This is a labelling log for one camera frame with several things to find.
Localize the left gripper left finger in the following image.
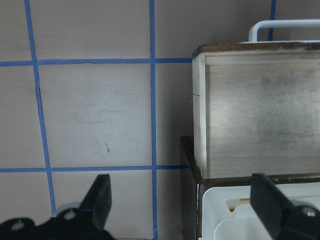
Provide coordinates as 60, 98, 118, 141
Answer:
79, 174, 112, 231

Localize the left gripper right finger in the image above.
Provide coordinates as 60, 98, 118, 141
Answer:
250, 173, 320, 240

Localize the open wooden drawer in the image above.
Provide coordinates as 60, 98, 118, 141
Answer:
192, 42, 320, 179

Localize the white drawer handle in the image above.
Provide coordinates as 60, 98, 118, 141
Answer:
239, 19, 320, 44

